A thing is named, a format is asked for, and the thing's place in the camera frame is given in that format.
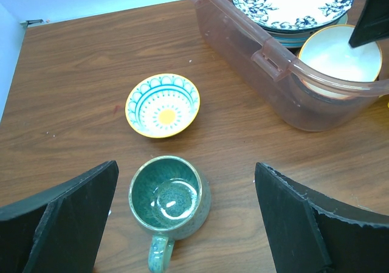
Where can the blue patterned bottom plate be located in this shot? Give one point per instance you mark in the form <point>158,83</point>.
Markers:
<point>293,15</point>

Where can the white yellow rimmed bowl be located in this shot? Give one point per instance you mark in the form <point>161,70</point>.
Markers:
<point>328,51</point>

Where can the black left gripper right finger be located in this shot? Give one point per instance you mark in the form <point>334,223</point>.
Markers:
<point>308,231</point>

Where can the clear pink plastic bin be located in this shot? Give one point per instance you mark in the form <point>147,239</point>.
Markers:
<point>301,96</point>

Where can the green rimmed lettered plate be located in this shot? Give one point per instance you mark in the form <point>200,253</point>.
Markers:
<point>306,32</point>

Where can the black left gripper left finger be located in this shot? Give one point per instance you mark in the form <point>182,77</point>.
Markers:
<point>59,229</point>

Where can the aluminium frame rail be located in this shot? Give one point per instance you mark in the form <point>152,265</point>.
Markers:
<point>31,22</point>

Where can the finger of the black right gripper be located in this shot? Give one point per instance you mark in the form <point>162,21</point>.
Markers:
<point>372,25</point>

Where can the yellow teal patterned bowl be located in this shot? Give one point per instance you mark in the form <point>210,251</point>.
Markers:
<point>162,105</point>

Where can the teal ceramic mug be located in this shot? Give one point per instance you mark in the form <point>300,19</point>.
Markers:
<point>170,199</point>

